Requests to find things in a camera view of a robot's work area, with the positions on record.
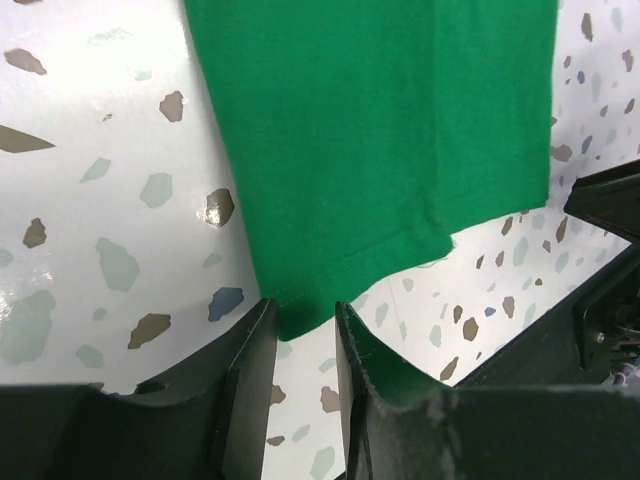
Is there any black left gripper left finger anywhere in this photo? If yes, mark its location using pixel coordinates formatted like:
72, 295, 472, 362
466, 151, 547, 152
1, 299, 277, 479

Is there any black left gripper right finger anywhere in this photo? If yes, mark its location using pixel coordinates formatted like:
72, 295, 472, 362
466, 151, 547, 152
335, 302, 639, 479

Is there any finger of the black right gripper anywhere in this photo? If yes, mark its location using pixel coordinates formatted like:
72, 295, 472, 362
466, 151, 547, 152
564, 160, 640, 243

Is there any green t shirt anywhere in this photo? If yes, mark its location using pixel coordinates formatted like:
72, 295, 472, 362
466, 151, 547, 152
185, 0, 558, 341

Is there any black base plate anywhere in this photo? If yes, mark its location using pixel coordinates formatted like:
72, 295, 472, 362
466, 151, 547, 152
458, 245, 639, 387

